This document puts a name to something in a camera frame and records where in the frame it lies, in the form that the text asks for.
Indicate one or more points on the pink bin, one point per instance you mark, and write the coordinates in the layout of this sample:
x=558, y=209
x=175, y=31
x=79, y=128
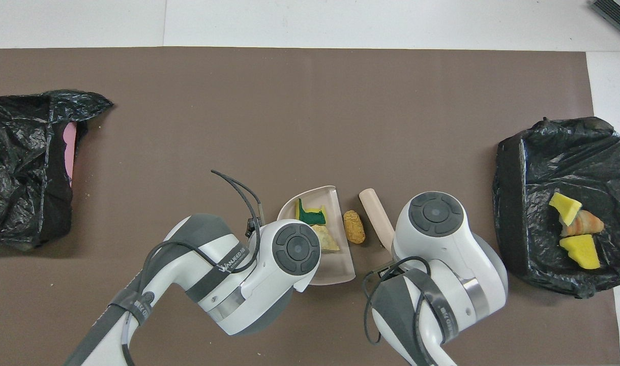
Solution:
x=69, y=150

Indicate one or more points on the crumpled black trash bag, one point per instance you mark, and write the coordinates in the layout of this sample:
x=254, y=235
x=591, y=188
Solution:
x=15, y=168

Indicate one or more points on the orange striped sponge piece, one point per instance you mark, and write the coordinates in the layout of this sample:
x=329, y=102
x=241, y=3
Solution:
x=584, y=224

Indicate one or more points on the brown sponge piece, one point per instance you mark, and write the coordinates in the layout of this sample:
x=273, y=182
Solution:
x=354, y=227

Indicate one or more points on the beige plastic dustpan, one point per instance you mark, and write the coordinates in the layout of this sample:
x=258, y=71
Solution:
x=335, y=264

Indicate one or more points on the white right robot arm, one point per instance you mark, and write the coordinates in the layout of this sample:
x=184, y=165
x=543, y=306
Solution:
x=472, y=264

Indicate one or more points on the dark ribbed panel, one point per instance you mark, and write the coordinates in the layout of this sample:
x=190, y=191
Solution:
x=617, y=15

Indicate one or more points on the large yellow sponge piece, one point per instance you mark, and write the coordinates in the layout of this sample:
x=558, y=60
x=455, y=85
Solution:
x=582, y=251

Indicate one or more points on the brown table mat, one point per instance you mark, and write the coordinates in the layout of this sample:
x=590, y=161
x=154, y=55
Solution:
x=289, y=101

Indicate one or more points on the pale yellow foam chunk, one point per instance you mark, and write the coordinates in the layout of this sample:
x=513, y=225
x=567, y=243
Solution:
x=327, y=240

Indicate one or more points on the open bin with black bag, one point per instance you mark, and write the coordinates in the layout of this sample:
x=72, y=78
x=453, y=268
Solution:
x=543, y=162

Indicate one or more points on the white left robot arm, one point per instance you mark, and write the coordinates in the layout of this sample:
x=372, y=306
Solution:
x=259, y=284

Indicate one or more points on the small yellow sponge piece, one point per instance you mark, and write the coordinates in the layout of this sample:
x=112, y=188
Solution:
x=565, y=207

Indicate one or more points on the green and yellow sponge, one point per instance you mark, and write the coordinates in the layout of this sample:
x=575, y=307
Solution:
x=310, y=216

